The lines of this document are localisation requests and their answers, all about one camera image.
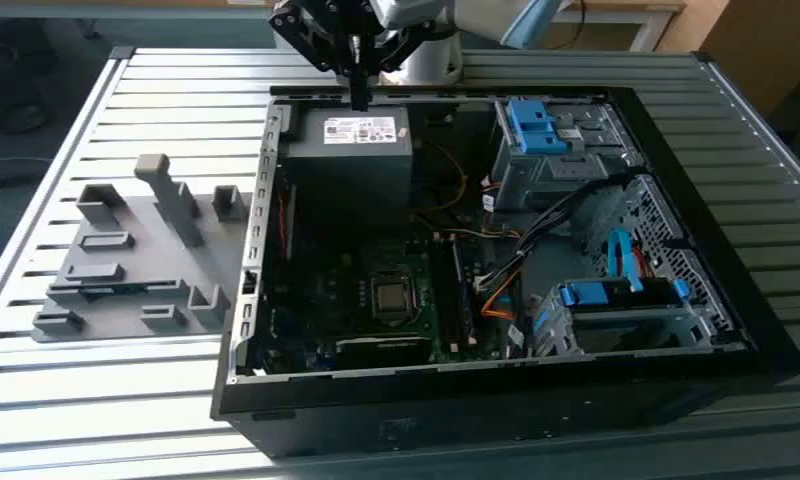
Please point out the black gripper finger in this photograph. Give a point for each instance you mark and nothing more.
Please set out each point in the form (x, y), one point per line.
(300, 40)
(393, 55)

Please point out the black RAM slot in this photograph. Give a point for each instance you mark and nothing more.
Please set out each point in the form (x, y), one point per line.
(453, 295)

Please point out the blue drive carrier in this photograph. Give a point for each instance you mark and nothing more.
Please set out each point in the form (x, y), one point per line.
(529, 127)

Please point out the black graphics card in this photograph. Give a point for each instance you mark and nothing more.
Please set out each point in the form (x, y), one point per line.
(383, 350)

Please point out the wooden cabinet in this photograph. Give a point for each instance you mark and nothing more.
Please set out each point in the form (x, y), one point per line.
(760, 45)

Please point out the black PC case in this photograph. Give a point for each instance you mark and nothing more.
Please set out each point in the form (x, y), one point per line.
(440, 415)

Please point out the grey power supply unit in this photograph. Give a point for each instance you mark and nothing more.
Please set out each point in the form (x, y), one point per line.
(347, 170)

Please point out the CPU socket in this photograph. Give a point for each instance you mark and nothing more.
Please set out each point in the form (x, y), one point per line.
(393, 277)

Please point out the hard disk in blue carrier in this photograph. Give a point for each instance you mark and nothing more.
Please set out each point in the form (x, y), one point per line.
(594, 292)

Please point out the metal drive cage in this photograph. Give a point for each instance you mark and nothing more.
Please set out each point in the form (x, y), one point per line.
(547, 175)

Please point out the green motherboard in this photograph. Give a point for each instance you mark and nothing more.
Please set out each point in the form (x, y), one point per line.
(333, 300)

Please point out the metal disk bay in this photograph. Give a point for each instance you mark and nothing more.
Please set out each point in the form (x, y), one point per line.
(640, 320)

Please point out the white framed wooden desk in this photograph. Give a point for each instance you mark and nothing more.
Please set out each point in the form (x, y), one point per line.
(650, 22)

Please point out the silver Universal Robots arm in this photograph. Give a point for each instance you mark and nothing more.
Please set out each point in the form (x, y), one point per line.
(433, 60)

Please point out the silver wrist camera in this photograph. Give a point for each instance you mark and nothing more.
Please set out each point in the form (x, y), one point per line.
(409, 12)

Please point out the grey parts rack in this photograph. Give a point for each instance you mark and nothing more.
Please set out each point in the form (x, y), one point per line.
(147, 240)

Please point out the blue RAM stick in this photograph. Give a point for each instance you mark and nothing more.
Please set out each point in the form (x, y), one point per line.
(126, 290)

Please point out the silver CPU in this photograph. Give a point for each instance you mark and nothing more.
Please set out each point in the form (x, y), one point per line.
(393, 297)

